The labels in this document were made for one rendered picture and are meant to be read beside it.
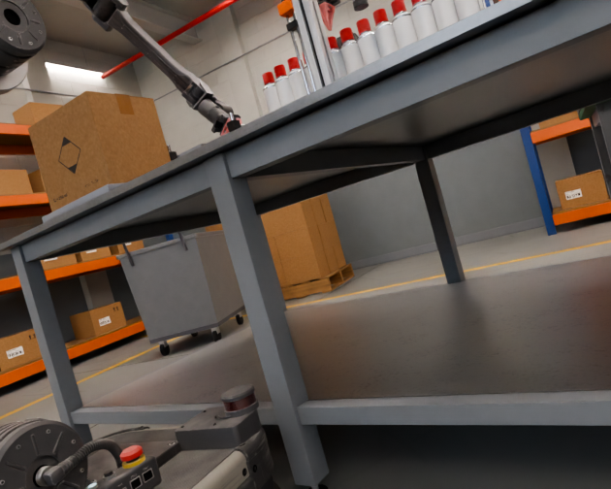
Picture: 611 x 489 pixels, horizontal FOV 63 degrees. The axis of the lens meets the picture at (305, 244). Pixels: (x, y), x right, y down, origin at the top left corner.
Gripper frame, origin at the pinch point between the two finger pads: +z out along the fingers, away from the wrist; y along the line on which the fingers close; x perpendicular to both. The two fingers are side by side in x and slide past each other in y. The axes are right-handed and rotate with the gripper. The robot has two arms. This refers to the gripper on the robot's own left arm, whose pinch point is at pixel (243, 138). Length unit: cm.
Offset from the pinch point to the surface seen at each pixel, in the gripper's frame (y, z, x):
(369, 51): -4, 27, -43
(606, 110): 110, 75, -59
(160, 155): -21.9, -9.8, 12.1
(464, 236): 418, 23, 115
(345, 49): -3.9, 21.0, -40.2
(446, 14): -4, 41, -59
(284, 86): -3.2, 8.1, -22.3
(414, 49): -48, 57, -52
